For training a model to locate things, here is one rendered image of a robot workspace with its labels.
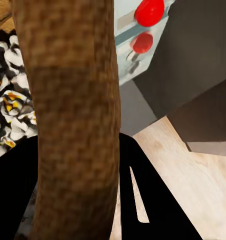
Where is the popcorn bag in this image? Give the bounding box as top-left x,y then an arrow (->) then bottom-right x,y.
0,0 -> 121,240

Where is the microwave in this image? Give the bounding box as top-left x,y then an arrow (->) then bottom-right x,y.
113,0 -> 175,37

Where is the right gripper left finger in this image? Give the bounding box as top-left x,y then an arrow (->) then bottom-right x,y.
0,136 -> 39,240

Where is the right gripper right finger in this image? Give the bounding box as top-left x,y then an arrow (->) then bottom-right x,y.
119,133 -> 203,240

